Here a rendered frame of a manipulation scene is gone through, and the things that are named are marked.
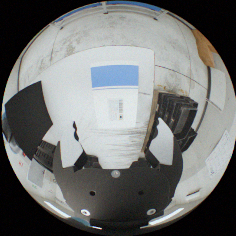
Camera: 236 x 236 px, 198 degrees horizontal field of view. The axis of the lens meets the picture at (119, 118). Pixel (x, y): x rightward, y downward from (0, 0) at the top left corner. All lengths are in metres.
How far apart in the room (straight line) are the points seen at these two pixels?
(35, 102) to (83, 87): 0.28
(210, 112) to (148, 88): 2.43
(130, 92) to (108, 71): 0.08
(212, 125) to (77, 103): 2.72
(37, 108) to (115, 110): 0.39
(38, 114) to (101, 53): 0.40
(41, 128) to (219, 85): 2.87
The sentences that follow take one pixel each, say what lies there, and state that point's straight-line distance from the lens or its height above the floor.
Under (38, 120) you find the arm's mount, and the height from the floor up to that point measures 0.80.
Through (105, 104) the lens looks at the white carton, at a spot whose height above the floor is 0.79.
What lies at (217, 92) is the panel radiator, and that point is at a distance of 2.46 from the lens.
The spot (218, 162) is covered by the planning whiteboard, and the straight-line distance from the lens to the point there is 2.77.
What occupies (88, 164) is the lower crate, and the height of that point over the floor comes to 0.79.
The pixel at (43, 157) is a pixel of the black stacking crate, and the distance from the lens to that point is 0.74.
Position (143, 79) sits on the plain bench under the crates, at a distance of 0.31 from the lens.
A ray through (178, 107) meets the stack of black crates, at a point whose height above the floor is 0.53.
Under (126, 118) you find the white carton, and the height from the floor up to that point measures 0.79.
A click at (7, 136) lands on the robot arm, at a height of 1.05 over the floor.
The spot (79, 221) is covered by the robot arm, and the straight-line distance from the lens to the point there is 0.27.
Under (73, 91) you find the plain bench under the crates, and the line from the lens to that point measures 0.34.
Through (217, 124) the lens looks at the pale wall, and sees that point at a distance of 2.56.
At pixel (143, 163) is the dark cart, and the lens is 2.08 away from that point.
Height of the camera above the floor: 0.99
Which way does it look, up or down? 58 degrees down
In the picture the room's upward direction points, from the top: 175 degrees clockwise
